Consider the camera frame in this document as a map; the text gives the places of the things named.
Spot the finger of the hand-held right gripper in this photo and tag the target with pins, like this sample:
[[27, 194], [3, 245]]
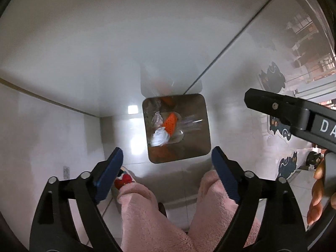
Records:
[[275, 107]]

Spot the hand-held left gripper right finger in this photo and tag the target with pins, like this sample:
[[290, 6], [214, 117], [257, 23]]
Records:
[[225, 177]]

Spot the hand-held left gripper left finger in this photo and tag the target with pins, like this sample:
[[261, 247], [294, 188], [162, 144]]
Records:
[[110, 174]]

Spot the square translucent trash bin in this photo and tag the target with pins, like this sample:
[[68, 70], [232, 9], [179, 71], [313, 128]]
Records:
[[194, 147]]

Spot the person's right hand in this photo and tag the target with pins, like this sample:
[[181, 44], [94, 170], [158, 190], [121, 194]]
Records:
[[317, 202]]

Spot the red patterned slipper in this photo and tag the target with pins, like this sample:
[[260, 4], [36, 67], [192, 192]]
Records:
[[124, 179]]

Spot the black cat sticker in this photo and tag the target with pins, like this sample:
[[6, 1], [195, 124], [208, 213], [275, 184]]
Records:
[[287, 164], [273, 77], [279, 126]]

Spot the person's right leg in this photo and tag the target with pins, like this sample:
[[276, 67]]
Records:
[[212, 215]]

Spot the person's leg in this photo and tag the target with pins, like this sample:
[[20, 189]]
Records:
[[212, 215], [147, 220]]

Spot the person's left leg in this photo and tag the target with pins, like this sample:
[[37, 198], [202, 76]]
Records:
[[147, 220]]

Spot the white crumpled tissue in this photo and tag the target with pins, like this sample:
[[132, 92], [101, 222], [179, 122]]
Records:
[[160, 137]]

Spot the clear plastic wrapper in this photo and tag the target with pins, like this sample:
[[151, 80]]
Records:
[[156, 119]]

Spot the glass window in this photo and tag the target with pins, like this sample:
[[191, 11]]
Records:
[[312, 44]]

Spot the orange foam fruit net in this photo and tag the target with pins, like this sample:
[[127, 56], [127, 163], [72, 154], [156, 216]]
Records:
[[170, 123]]

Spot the white wall outlet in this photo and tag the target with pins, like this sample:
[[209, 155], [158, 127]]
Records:
[[66, 172]]

